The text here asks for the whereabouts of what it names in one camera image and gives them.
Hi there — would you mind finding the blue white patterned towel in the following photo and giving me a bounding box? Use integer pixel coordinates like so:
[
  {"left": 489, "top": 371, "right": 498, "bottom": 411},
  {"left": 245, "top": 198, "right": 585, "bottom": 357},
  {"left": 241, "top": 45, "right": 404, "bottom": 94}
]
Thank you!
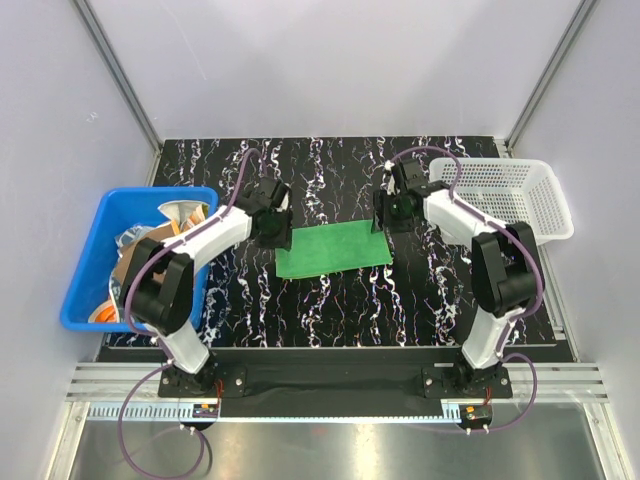
[{"left": 108, "top": 224, "right": 153, "bottom": 323}]

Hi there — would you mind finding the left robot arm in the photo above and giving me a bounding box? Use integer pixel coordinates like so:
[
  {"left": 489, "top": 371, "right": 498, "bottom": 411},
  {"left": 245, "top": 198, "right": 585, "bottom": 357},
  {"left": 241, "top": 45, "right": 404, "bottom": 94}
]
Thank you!
[{"left": 119, "top": 177, "right": 293, "bottom": 396}]

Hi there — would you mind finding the purple cable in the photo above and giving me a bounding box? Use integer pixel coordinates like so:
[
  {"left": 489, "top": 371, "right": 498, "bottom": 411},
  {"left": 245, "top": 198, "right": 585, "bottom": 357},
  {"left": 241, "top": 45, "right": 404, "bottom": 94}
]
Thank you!
[
  {"left": 116, "top": 147, "right": 263, "bottom": 475},
  {"left": 388, "top": 145, "right": 546, "bottom": 434}
]

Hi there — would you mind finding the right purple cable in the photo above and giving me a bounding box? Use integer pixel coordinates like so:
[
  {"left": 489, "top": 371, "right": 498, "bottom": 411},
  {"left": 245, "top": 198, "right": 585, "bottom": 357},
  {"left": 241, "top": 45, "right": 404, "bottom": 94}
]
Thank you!
[{"left": 388, "top": 145, "right": 546, "bottom": 434}]

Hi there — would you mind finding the blue plastic bin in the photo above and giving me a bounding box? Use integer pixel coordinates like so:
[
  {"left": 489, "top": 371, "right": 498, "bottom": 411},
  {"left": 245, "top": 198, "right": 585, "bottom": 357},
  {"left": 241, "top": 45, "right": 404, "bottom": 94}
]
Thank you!
[{"left": 60, "top": 186, "right": 218, "bottom": 333}]

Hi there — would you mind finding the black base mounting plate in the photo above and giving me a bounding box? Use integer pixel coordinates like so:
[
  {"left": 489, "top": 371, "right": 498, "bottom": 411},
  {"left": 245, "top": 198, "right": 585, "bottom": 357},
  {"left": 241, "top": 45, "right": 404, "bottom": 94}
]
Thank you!
[{"left": 158, "top": 347, "right": 513, "bottom": 421}]

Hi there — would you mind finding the cream orange patterned towel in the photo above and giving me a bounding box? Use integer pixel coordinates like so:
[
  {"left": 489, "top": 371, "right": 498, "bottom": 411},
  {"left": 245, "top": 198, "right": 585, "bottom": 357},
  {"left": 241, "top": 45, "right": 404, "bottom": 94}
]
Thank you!
[{"left": 158, "top": 200, "right": 210, "bottom": 235}]

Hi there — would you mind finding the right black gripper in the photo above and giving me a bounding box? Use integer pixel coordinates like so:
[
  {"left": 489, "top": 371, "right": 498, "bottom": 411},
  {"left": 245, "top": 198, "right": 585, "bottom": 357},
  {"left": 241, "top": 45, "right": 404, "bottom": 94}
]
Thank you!
[{"left": 370, "top": 190, "right": 414, "bottom": 235}]

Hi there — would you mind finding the aluminium frame rail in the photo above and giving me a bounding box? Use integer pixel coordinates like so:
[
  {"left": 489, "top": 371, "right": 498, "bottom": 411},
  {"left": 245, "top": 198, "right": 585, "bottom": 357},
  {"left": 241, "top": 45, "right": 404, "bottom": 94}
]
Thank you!
[{"left": 66, "top": 363, "right": 608, "bottom": 424}]

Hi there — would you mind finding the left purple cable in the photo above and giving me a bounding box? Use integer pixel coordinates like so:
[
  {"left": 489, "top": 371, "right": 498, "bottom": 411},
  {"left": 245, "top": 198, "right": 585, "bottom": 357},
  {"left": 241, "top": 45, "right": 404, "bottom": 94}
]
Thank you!
[{"left": 116, "top": 147, "right": 263, "bottom": 475}]

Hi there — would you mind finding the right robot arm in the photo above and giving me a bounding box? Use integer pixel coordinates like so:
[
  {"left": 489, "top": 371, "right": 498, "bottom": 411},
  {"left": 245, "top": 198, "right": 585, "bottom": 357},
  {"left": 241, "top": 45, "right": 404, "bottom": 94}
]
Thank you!
[{"left": 372, "top": 159, "right": 544, "bottom": 397}]

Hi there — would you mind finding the white perforated plastic basket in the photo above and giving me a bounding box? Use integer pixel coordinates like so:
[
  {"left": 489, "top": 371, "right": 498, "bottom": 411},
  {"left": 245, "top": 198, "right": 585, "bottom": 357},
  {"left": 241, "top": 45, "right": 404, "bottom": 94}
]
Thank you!
[{"left": 455, "top": 158, "right": 574, "bottom": 245}]

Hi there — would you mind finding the green microfiber towel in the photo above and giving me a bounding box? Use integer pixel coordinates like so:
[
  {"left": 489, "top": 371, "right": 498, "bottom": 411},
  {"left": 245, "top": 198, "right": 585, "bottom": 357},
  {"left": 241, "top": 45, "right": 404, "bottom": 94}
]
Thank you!
[{"left": 275, "top": 220, "right": 392, "bottom": 280}]

